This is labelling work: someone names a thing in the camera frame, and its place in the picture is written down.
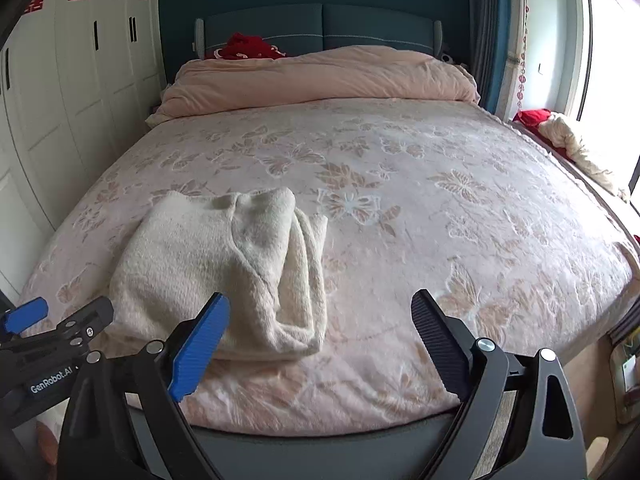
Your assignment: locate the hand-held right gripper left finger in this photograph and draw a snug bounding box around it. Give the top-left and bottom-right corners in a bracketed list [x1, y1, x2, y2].
[57, 291, 232, 480]

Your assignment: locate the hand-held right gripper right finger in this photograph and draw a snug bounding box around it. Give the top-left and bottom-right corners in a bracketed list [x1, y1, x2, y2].
[410, 288, 587, 480]

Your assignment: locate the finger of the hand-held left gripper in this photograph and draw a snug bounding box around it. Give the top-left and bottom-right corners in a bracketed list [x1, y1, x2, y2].
[50, 296, 115, 346]
[0, 296, 49, 333]

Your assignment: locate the cream knit sweater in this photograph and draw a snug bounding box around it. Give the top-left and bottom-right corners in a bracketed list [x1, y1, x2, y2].
[107, 187, 329, 361]

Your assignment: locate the bed with pink floral cover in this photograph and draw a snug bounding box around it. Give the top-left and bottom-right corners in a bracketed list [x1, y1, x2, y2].
[17, 97, 638, 436]

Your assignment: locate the white wardrobe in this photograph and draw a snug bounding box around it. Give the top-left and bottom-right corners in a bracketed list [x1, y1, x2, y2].
[0, 0, 168, 301]

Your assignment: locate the cream fluffy blanket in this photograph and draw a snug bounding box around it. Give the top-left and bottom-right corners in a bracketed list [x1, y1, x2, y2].
[537, 111, 632, 203]

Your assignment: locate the plain red cloth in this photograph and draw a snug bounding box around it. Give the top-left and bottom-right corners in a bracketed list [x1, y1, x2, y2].
[515, 108, 576, 161]

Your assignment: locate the pink duvet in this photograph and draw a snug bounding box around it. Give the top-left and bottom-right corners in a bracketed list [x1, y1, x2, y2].
[146, 45, 481, 128]

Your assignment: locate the red cloth with white print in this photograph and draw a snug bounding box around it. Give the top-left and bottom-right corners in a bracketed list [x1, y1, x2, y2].
[205, 32, 288, 61]

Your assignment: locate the grey curtain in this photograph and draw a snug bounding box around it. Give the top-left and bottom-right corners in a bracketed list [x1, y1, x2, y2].
[467, 0, 511, 116]

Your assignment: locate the cream curtain with red beads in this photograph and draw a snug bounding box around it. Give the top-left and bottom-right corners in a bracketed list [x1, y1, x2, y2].
[509, 0, 532, 121]

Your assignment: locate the window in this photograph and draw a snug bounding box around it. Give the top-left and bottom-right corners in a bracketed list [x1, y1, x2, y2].
[575, 0, 640, 126]

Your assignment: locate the blue padded headboard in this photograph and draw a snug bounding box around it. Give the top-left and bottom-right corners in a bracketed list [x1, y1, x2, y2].
[192, 3, 443, 61]

